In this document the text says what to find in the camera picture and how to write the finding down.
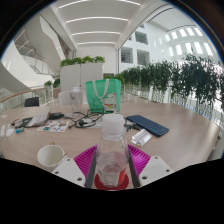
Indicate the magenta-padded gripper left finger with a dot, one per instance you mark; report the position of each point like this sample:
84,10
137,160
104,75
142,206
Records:
68,171

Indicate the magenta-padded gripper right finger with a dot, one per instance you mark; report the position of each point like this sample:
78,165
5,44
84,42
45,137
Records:
155,170

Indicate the clear water bottle red label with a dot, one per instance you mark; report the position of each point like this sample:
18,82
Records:
111,156

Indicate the brown stirring stick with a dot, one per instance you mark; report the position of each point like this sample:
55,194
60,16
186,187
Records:
61,157

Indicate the white cup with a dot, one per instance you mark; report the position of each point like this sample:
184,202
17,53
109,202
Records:
49,158

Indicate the clear plastic package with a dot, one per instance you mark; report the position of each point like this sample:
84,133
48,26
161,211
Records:
141,137

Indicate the dark blue keyboard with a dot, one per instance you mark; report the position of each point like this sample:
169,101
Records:
148,125

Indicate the colourful sticker sheet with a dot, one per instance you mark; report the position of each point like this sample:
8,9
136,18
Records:
53,126

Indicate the black power adapter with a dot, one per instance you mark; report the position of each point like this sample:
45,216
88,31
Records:
56,115

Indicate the white booklet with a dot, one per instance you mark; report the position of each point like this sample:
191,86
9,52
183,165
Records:
38,119

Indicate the white computer mouse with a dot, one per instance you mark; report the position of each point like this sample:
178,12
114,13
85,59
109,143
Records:
10,132

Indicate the clear shaker bottle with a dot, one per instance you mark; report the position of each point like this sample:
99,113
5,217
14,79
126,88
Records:
75,100

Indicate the white chair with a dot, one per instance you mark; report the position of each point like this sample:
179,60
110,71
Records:
64,98

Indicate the white power bank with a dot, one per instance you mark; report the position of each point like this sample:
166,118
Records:
2,131

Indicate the black chair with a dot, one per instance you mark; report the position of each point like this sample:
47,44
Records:
31,101

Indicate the green tote bag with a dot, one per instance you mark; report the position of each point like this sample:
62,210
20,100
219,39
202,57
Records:
100,96

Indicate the glass balustrade railing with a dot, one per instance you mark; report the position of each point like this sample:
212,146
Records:
16,96

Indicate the long green plant hedge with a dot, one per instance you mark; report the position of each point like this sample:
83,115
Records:
180,78

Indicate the white cabinet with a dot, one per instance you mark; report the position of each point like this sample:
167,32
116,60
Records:
80,75

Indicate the green plants in brown planter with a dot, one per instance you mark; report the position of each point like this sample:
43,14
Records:
115,77

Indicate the green plants on cabinet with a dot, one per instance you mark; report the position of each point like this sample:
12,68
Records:
81,60

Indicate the ceiling light strips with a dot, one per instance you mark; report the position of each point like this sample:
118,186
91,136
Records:
96,33

